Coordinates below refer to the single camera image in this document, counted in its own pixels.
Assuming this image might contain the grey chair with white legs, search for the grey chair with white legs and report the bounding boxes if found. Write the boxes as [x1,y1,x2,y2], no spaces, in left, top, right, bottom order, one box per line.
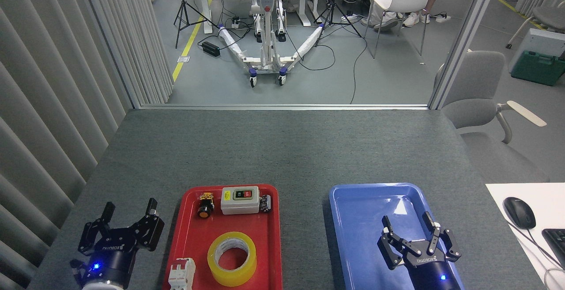
[505,7,565,50]

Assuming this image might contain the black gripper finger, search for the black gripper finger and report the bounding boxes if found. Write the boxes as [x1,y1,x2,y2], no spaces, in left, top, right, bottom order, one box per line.
[128,198,165,252]
[422,211,462,263]
[377,215,422,271]
[78,202,116,256]

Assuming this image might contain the grey office chair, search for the grey office chair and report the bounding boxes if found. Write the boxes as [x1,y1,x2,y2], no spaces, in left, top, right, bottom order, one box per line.
[434,51,550,185]

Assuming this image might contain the green tool case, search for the green tool case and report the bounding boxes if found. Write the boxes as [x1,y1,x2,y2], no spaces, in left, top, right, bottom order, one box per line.
[511,50,565,87]

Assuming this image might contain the black keyboard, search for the black keyboard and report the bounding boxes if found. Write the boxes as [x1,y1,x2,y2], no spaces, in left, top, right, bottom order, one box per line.
[542,228,565,269]

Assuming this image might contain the black mouse cable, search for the black mouse cable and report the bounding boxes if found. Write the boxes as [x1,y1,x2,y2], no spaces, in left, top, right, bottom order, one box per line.
[508,219,565,273]

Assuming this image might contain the grey metal box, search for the grey metal box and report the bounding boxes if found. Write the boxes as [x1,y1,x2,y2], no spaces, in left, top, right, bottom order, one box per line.
[508,28,565,74]

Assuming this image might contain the red plastic tray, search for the red plastic tray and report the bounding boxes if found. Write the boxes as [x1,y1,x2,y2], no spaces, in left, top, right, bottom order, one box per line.
[162,184,283,290]

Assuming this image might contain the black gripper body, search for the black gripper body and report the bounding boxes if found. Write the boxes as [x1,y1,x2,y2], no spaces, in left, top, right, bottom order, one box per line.
[82,229,138,284]
[404,255,462,290]

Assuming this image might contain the grey vertical blinds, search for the grey vertical blinds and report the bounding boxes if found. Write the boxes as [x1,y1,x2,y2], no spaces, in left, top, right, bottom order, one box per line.
[0,0,173,290]

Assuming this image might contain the yellow tape roll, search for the yellow tape roll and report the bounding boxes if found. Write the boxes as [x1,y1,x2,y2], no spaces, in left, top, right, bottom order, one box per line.
[207,231,257,287]

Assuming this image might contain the black floor cable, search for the black floor cable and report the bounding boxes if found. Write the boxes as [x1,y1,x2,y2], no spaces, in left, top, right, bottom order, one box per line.
[287,21,369,105]

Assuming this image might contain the black tripod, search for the black tripod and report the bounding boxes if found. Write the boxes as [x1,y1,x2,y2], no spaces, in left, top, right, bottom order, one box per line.
[173,0,220,50]
[314,0,363,48]

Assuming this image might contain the black orange push button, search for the black orange push button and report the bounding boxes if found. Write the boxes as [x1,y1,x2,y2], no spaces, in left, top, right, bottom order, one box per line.
[197,192,215,219]

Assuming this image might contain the white circuit breaker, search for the white circuit breaker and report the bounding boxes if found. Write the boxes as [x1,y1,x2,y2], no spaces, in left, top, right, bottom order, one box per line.
[169,258,196,290]

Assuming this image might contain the blue plastic tray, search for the blue plastic tray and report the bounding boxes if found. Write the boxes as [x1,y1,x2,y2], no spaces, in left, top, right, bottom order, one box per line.
[329,183,465,290]

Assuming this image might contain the silver post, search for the silver post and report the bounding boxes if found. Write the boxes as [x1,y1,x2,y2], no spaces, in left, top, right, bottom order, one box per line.
[428,0,504,110]

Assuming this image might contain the black computer mouse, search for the black computer mouse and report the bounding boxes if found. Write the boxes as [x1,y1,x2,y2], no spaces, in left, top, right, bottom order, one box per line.
[503,197,536,230]

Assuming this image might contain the white side desk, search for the white side desk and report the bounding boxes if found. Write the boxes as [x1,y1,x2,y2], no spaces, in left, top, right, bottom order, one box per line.
[486,183,565,290]

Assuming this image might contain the white two-button switch box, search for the white two-button switch box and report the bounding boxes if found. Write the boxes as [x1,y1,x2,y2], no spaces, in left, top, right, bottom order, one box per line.
[221,186,260,215]

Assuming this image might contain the white wheeled stand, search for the white wheeled stand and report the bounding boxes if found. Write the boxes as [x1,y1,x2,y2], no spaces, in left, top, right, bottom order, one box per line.
[218,0,325,88]

